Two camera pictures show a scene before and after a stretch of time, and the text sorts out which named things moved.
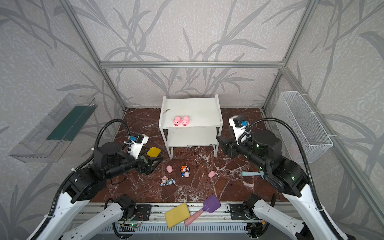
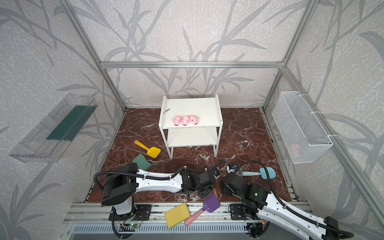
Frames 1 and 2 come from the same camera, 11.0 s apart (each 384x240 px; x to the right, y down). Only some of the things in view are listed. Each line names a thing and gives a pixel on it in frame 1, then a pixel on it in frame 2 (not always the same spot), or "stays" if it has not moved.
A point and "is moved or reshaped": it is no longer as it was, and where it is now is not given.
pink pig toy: [211, 174] is moved or reshaped
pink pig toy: [185, 121] stays
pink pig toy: [177, 121] stays
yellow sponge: [177, 215] stays
